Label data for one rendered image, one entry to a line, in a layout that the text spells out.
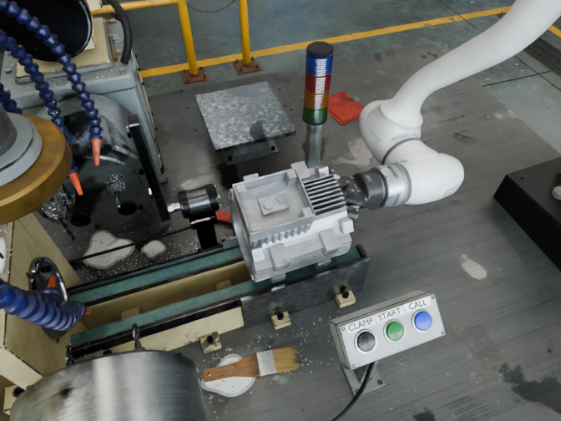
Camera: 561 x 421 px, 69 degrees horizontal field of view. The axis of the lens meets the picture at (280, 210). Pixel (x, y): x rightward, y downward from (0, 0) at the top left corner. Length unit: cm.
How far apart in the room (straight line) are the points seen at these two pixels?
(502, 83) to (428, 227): 239
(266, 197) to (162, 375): 34
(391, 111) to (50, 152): 68
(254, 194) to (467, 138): 91
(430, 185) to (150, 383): 64
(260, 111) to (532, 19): 76
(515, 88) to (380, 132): 254
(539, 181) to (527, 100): 212
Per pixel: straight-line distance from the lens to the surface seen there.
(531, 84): 356
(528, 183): 126
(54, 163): 57
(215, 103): 132
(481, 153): 145
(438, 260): 112
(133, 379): 58
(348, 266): 89
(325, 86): 99
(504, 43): 80
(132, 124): 73
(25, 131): 59
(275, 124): 123
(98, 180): 92
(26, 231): 85
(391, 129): 96
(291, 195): 75
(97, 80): 105
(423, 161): 92
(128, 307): 98
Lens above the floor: 168
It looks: 50 degrees down
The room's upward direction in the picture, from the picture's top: straight up
